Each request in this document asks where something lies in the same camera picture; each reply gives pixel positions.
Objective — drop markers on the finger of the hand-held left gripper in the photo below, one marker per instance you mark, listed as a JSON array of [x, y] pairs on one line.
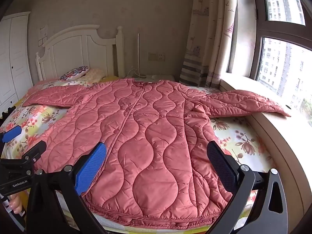
[[36, 151], [12, 132]]

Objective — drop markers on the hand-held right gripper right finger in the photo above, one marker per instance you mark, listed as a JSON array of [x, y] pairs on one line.
[[220, 165]]

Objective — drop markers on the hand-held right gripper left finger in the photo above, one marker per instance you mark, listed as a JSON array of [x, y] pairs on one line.
[[92, 168]]

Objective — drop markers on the pink quilted coat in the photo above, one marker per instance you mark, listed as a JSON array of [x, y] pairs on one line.
[[151, 139]]

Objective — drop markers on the person's left hand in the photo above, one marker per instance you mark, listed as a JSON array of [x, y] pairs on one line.
[[15, 202]]

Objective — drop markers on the bed with floral sheet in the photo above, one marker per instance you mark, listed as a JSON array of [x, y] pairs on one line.
[[243, 139]]

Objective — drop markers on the beige window sill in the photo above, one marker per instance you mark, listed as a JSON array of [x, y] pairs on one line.
[[280, 139]]

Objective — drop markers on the white wardrobe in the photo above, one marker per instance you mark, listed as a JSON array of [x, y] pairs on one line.
[[14, 61]]

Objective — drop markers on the embroidered patterned pillow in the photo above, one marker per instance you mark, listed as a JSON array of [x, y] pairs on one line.
[[74, 72]]

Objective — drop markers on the yellow cloth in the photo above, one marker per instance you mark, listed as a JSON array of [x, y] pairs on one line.
[[111, 78]]

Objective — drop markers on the pale yellow pillow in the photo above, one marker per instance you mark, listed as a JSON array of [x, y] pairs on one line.
[[95, 74]]

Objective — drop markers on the white wooden headboard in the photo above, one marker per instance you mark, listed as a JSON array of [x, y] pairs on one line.
[[73, 53]]

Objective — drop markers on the white nightstand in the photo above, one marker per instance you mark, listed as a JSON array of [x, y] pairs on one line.
[[164, 77]]

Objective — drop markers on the dark framed window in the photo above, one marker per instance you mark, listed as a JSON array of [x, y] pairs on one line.
[[280, 65]]

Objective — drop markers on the printed beige curtain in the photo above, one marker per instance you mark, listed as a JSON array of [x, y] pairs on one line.
[[202, 29]]

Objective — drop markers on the small white wall paper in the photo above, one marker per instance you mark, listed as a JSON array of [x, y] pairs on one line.
[[42, 42]]

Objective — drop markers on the large white wall paper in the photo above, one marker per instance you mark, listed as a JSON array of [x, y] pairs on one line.
[[43, 31]]

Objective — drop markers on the wall socket panel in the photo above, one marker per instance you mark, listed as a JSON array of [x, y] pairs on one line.
[[156, 56]]

